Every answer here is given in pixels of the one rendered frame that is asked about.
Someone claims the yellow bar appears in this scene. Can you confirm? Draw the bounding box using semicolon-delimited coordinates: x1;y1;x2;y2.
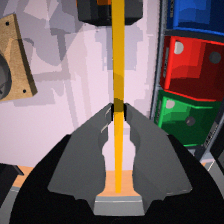
111;0;124;193

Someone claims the red open bin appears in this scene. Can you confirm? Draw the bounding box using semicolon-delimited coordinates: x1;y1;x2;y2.
160;36;224;101

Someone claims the green bin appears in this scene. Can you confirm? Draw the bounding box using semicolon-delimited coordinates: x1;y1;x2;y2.
154;90;222;146

